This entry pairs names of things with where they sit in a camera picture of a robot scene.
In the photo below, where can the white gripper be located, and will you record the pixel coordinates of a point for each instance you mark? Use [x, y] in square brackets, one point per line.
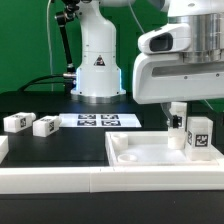
[161, 75]

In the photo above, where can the white square table top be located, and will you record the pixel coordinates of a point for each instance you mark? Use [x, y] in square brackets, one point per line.
[150, 148]

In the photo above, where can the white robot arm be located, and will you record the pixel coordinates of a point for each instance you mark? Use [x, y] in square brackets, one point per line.
[98, 77]

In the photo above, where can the white front fence rail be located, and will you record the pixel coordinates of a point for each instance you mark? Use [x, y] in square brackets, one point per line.
[109, 179]

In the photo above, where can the white fence rail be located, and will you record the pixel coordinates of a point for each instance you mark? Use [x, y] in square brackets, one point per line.
[109, 179]
[4, 149]

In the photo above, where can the white marker base plate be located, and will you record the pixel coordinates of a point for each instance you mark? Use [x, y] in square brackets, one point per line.
[99, 120]

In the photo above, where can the white left fence rail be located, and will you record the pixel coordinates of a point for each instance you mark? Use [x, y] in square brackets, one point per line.
[4, 149]

